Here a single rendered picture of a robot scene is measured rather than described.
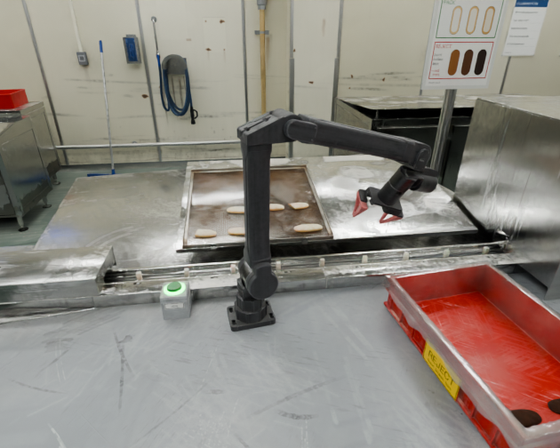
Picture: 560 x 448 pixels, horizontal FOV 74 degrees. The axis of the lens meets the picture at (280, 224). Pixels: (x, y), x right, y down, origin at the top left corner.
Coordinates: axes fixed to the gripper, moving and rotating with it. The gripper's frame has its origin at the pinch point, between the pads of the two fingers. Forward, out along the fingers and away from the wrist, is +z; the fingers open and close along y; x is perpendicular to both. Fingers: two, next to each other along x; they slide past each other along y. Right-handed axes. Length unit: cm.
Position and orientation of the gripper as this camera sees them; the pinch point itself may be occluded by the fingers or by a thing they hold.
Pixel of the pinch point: (368, 217)
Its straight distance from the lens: 115.7
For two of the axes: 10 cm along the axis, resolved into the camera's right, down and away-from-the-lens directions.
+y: 9.2, 2.2, 3.3
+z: -3.9, 6.0, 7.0
